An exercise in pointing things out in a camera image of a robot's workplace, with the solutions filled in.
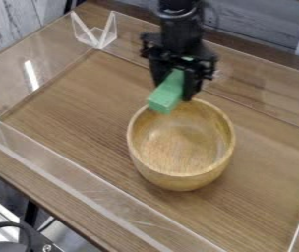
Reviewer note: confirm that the black table leg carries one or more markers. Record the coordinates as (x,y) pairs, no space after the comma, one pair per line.
(31,213)

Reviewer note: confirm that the clear acrylic tray barrier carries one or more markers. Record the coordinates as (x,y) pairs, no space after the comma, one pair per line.
(74,81)

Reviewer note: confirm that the green rectangular block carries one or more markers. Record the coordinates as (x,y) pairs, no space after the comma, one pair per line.
(169,94)

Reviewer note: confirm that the brown wooden bowl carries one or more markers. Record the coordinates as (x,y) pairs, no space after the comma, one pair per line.
(181,150)

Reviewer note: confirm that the black metal bracket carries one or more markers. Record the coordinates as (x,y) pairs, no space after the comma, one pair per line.
(41,244)

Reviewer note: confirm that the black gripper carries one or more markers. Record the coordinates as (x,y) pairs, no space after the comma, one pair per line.
(182,54)

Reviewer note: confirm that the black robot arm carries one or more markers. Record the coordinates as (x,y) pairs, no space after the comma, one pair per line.
(181,20)

